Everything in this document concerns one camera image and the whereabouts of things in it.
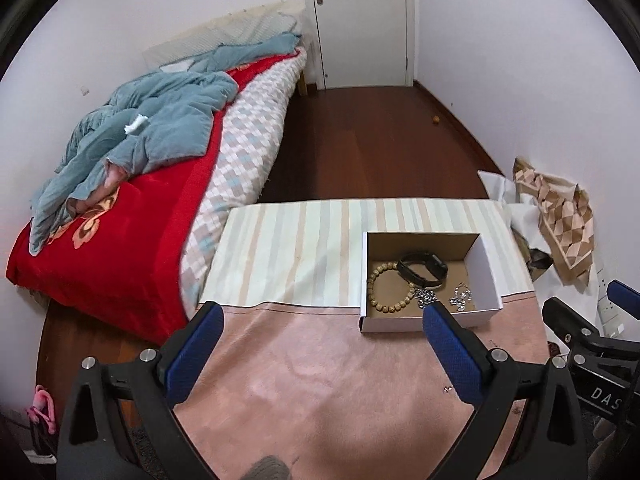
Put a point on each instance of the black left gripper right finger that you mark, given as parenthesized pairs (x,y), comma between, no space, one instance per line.
(548,442)

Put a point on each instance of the white cardboard box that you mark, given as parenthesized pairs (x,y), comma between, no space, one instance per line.
(389,304)

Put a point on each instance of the pink slipper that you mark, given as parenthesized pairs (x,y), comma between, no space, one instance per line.
(42,411)

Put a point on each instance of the teal quilt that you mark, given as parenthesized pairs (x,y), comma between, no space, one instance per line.
(155,120)

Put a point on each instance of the striped cream cloth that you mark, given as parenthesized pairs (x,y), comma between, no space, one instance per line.
(309,253)

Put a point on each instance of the black wristband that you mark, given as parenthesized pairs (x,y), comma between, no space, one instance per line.
(423,269)

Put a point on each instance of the pink suede mat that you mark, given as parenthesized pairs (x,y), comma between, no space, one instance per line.
(305,385)

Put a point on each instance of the diamond pattern mattress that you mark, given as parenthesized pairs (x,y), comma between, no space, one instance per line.
(251,135)

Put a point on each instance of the white power strip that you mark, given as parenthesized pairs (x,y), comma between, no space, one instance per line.
(609,313)

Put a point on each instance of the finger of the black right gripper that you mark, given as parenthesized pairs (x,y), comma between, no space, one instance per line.
(568,325)
(625,297)

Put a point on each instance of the red blanket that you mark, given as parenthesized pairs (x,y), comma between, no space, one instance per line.
(120,263)

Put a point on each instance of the white door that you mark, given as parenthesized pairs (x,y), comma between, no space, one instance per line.
(363,43)

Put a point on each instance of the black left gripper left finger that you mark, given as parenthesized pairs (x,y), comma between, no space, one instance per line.
(94,440)

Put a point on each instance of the dark grey fluffy rug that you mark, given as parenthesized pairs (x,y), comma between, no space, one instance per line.
(140,440)

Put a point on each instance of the brown checkered scarf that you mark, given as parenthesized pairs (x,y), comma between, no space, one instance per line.
(565,220)

